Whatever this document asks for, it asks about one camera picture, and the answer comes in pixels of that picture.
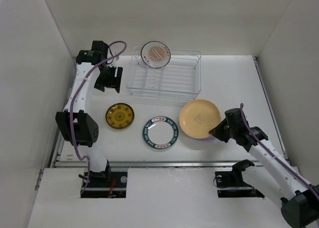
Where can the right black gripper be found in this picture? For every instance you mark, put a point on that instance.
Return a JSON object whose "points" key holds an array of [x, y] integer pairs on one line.
{"points": [[217, 131]]}

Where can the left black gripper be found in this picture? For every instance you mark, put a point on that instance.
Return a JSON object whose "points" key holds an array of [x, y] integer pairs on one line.
{"points": [[113, 81]]}

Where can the lilac plastic plate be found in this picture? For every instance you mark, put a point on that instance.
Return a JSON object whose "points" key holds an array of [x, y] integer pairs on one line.
{"points": [[210, 138]]}

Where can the amber patterned plate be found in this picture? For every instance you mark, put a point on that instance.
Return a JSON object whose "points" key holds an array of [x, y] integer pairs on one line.
{"points": [[119, 116]]}

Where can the beige plastic plate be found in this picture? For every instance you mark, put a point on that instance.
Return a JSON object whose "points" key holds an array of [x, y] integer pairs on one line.
{"points": [[198, 117]]}

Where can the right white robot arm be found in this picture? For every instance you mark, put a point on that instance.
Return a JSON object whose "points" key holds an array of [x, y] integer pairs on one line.
{"points": [[297, 198]]}

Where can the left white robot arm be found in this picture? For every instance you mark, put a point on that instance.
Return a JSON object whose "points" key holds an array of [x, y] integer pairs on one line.
{"points": [[94, 71]]}

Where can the white plate orange sunburst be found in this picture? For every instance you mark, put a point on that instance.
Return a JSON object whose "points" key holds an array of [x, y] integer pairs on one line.
{"points": [[155, 54]]}

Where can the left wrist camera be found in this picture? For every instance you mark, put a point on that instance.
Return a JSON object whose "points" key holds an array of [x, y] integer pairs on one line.
{"points": [[114, 62]]}

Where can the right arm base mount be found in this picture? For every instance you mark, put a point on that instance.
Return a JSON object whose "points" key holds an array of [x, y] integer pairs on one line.
{"points": [[230, 184]]}

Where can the aluminium front rail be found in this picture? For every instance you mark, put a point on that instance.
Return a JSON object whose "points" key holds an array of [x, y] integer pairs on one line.
{"points": [[78, 164]]}

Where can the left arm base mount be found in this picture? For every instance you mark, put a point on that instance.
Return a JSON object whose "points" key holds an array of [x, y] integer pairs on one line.
{"points": [[111, 184]]}

